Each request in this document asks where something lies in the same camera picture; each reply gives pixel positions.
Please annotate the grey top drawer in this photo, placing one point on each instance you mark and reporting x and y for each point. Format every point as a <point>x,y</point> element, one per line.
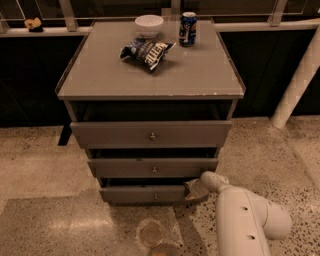
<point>151,134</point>

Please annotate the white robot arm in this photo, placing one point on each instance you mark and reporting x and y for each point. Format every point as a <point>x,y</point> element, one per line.
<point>244,220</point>

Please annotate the round floor plate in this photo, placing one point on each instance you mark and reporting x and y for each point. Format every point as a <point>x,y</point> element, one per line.
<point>150,233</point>

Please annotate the grey middle drawer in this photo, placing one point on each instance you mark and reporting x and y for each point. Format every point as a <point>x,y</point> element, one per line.
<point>151,167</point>

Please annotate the blue soda can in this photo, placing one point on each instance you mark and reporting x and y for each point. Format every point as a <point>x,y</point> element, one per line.
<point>187,31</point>

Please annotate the white railing frame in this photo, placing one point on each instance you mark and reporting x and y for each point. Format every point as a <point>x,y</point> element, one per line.
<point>76,16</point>

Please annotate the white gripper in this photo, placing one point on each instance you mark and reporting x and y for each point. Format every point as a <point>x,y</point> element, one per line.
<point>210,181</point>

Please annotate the grey drawer cabinet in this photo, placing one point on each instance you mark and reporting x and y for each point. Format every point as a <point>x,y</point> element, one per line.
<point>197,83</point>

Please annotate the white bowl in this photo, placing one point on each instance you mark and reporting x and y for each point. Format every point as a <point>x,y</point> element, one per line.
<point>148,26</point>

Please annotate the grey drawer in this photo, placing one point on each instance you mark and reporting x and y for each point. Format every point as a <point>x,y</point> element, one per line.
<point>151,134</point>
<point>151,167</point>
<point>133,191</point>

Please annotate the white diagonal pole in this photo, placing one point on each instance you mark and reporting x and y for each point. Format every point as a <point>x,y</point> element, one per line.
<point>303,75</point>

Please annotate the small yellow black object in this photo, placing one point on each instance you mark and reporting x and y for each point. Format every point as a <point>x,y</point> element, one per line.
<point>33,24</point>

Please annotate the grey bottom drawer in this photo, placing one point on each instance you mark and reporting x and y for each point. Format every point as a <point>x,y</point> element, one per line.
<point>133,191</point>

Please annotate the blue white chip bag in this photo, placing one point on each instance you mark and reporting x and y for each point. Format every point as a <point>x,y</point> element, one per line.
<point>148,52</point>

